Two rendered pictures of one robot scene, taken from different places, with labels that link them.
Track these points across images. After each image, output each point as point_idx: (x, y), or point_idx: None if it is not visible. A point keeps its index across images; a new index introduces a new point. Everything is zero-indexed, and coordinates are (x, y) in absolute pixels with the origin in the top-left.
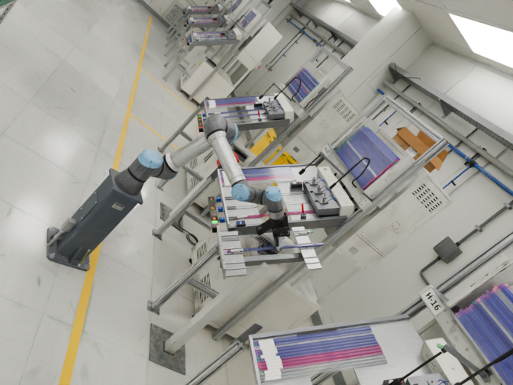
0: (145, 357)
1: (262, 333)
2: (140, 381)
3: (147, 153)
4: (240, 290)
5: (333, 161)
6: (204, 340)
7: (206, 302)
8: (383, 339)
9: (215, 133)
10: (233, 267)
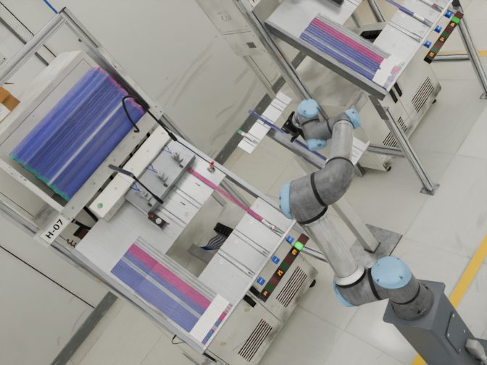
0: (405, 238)
1: (375, 88)
2: (422, 216)
3: (398, 271)
4: None
5: (81, 200)
6: (315, 260)
7: (305, 266)
8: (301, 24)
9: (348, 158)
10: (352, 148)
